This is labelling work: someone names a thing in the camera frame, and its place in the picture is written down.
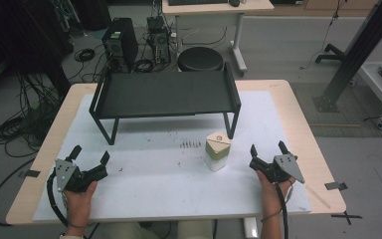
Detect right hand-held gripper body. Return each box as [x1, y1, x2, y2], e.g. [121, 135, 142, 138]
[249, 153, 306, 184]

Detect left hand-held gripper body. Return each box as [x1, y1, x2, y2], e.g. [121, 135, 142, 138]
[54, 158, 109, 194]

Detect triangular beige green white box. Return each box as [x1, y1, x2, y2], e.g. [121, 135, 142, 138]
[204, 131, 232, 172]

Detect black metal shelf rack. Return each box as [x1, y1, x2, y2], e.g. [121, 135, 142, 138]
[89, 61, 242, 146]

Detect person's right hand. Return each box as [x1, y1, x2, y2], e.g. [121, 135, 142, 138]
[256, 170, 296, 217]

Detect person's left hand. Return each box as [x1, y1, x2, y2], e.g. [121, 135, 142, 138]
[63, 180, 98, 229]

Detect thin dark wrist band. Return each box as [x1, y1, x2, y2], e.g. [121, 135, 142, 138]
[261, 208, 284, 223]

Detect white foam mat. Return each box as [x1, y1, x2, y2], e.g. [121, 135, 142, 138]
[33, 91, 312, 223]

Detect white table leg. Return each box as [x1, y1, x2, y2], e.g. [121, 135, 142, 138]
[243, 217, 259, 239]

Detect person's legs beige trousers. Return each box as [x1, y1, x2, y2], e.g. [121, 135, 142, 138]
[93, 219, 213, 239]

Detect black tape cross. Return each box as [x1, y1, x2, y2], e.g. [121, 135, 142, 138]
[331, 210, 363, 226]

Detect black stand foot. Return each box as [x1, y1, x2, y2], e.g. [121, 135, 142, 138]
[315, 43, 346, 64]

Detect black round stool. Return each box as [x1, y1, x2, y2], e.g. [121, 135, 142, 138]
[177, 46, 225, 73]

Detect white wheeled cart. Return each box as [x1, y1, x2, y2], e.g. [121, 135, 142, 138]
[357, 24, 382, 130]

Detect large black computer tower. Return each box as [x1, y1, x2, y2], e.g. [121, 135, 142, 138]
[101, 17, 139, 74]

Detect black curtain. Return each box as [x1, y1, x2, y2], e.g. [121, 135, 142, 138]
[0, 0, 74, 98]

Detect small black computer tower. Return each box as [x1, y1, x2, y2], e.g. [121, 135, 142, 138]
[146, 16, 172, 66]

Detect light wooden desk white legs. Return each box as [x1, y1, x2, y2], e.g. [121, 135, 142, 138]
[161, 0, 276, 75]

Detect black keyboard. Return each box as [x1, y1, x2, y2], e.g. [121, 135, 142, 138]
[168, 0, 229, 7]

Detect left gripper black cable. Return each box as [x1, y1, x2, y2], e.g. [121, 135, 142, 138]
[46, 168, 69, 228]

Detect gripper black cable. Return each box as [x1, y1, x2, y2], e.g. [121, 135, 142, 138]
[46, 168, 69, 228]
[274, 183, 290, 239]

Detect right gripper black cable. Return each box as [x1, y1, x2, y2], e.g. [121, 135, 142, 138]
[274, 183, 290, 239]

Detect tangle of black floor cables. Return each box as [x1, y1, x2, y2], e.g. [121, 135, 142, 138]
[0, 73, 64, 158]

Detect coiled black cable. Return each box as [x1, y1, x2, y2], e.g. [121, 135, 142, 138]
[74, 48, 96, 63]

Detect black metal stand post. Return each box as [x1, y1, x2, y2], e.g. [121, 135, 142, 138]
[312, 0, 382, 114]

